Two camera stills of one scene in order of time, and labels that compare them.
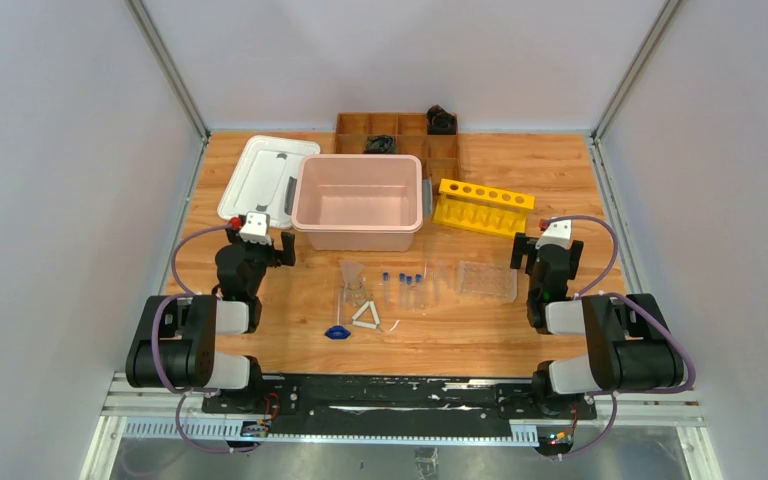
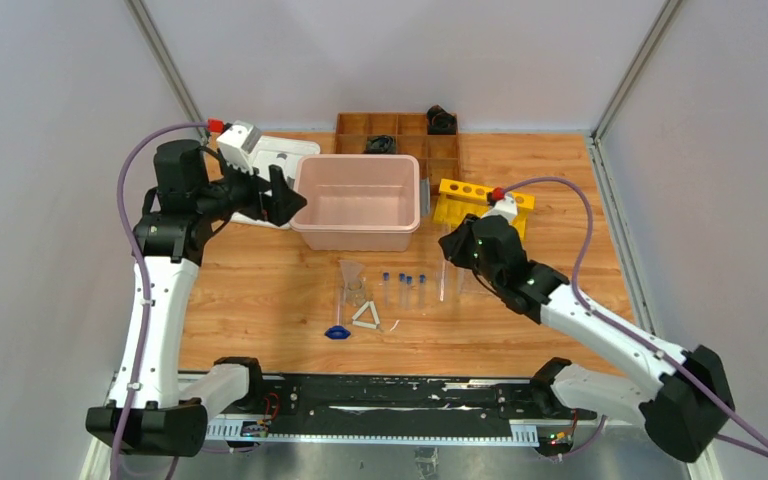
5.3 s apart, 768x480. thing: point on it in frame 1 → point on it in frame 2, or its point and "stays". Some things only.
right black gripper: x=525 y=245 → x=454 y=244
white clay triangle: x=364 y=323 stays
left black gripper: x=284 y=248 → x=268 y=198
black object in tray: x=380 y=144 stays
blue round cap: x=337 y=332 stays
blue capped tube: x=419 y=292 stays
